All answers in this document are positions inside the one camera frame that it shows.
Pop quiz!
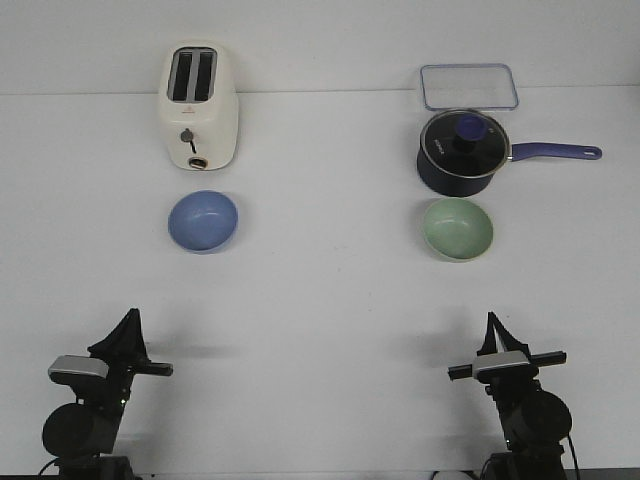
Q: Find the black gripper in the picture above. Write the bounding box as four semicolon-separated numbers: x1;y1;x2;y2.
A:
448;312;567;393
87;308;174;400

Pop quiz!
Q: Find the cream two-slot toaster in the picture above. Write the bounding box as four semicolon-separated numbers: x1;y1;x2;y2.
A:
158;40;239;171

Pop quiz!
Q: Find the green bowl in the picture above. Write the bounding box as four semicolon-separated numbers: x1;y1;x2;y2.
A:
421;198;494;263

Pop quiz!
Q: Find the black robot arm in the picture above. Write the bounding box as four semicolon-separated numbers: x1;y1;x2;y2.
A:
42;308;173;479
448;312;572;479

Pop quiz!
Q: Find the glass pot lid blue knob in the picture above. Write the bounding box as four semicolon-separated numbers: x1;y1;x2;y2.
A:
420;109;510;179

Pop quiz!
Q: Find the blue bowl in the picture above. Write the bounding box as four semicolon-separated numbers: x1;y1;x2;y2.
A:
167;190;239;254

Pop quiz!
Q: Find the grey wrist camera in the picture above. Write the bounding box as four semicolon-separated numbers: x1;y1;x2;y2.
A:
47;355;109;386
472;351;530;382

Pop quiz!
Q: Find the dark blue saucepan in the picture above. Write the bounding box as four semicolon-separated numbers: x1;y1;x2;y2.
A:
417;142;602;197

